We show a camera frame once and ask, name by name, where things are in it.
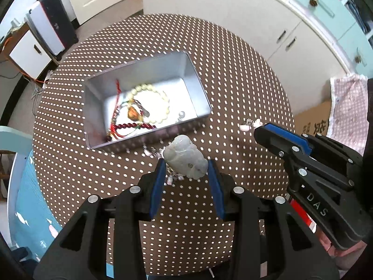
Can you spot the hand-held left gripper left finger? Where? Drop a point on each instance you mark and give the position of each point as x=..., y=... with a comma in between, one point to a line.
x=157, y=186

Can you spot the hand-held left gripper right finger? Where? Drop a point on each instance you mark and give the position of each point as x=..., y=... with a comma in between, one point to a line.
x=217, y=189

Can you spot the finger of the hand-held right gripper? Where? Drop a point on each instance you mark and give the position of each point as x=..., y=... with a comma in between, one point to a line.
x=271, y=143
x=303, y=145

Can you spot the pale jade pendant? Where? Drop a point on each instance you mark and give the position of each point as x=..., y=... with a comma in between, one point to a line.
x=183, y=157

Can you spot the pearl earring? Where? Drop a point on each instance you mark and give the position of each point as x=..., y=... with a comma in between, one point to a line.
x=181, y=114

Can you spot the grey metal box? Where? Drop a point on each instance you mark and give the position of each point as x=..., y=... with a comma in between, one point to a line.
x=180, y=93

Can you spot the person's right hand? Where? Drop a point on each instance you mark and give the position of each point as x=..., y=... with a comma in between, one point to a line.
x=341, y=256

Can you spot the cardboard box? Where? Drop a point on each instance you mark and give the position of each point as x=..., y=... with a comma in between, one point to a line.
x=314, y=119

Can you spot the pink patterned cloth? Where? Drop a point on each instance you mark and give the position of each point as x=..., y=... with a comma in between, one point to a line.
x=349, y=110

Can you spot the round table with dotted tablecloth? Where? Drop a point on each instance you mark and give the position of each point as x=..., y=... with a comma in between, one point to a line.
x=87, y=166

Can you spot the pine cone ornament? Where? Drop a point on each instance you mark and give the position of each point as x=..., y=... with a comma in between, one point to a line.
x=357, y=59
x=313, y=2

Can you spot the blue patterned blanket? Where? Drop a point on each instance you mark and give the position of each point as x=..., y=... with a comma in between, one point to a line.
x=32, y=210

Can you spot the teal drawer unit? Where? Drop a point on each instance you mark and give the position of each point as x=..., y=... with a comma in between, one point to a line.
x=335, y=14

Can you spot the long white sideboard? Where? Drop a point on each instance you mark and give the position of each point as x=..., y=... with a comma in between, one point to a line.
x=233, y=11

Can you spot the white cubby shelf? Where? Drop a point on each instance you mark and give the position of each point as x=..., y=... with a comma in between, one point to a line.
x=361, y=14

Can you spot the black suitcase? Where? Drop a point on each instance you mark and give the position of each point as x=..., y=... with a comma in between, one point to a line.
x=61, y=17

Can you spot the white upright appliance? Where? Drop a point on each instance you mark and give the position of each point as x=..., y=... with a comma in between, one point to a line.
x=43, y=26

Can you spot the teal curved bed frame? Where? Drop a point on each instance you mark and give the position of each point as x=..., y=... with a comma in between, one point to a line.
x=14, y=166

